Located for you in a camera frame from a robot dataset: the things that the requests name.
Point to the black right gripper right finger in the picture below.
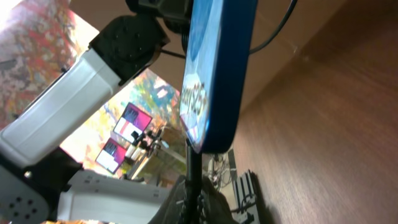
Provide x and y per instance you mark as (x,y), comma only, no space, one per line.
(213,206)

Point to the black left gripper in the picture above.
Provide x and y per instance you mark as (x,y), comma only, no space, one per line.
(175,13)

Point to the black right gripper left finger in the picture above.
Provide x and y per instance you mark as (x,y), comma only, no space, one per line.
(169,211)

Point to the blue Galaxy smartphone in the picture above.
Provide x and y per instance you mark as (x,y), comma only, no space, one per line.
(215,69)

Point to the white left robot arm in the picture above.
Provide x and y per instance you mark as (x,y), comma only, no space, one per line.
(39,180)

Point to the pink white box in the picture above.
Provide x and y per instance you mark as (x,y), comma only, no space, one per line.
(111,156)
(132,120)

